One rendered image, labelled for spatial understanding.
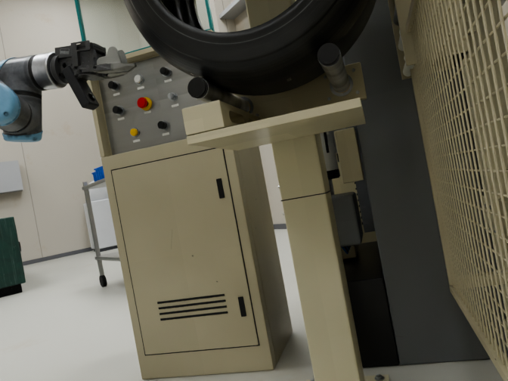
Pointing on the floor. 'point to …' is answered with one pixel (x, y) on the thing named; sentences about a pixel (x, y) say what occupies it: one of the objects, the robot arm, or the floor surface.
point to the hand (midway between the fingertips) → (131, 69)
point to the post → (314, 243)
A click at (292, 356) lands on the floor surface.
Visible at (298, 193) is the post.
